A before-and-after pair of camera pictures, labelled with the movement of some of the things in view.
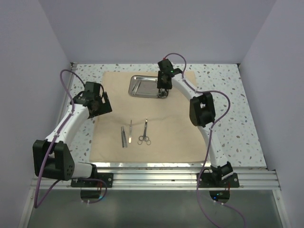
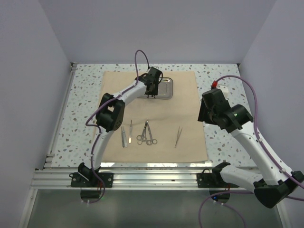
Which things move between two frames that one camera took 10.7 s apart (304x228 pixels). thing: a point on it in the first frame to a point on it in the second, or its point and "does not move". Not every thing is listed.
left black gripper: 105,107 to 154,92
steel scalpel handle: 130,137 does not move
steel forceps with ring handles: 144,138 does not move
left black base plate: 108,177 does not move
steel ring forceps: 163,93 to 149,142
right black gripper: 160,84 to 203,116
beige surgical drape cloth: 145,130 does not move
